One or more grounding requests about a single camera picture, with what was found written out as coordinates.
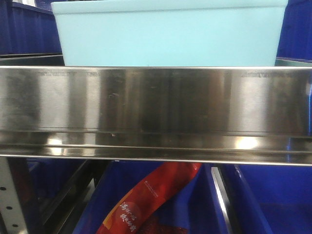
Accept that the light blue plastic bin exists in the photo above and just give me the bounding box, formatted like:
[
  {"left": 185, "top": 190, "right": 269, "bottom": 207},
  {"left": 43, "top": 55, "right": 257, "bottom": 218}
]
[{"left": 52, "top": 0, "right": 288, "bottom": 67}]

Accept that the stainless steel shelf rail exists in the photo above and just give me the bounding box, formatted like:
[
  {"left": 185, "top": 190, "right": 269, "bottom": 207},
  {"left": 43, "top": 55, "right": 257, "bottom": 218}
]
[{"left": 0, "top": 66, "right": 312, "bottom": 166}]

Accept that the red snack bag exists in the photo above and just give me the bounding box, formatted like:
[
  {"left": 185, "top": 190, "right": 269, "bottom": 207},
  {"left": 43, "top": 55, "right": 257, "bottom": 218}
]
[{"left": 96, "top": 162, "right": 202, "bottom": 234}]

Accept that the dark blue bin lower right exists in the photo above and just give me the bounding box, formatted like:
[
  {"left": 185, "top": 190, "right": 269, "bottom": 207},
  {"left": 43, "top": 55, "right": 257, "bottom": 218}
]
[{"left": 221, "top": 164, "right": 312, "bottom": 234}]

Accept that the perforated grey rack upright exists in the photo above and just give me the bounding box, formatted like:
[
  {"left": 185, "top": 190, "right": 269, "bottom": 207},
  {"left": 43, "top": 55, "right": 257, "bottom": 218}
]
[{"left": 0, "top": 157, "right": 28, "bottom": 234}]

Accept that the dark blue bin upper right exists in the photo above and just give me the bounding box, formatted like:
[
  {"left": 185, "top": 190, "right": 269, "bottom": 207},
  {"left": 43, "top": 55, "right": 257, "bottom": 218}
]
[{"left": 277, "top": 0, "right": 312, "bottom": 60}]

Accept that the dark blue bin upper left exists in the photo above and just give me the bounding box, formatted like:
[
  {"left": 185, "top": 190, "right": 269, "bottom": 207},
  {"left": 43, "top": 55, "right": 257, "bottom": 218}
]
[{"left": 0, "top": 0, "right": 61, "bottom": 55}]

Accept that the dark blue bin lower middle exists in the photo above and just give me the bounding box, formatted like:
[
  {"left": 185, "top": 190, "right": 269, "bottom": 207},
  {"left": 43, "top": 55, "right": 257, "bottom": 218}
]
[{"left": 73, "top": 161, "right": 229, "bottom": 234}]

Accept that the dark blue bin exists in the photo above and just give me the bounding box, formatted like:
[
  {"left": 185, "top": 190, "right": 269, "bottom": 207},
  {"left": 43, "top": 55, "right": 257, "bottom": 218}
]
[
  {"left": 73, "top": 161, "right": 229, "bottom": 234},
  {"left": 221, "top": 164, "right": 312, "bottom": 234},
  {"left": 277, "top": 0, "right": 312, "bottom": 60},
  {"left": 0, "top": 0, "right": 61, "bottom": 55}
]

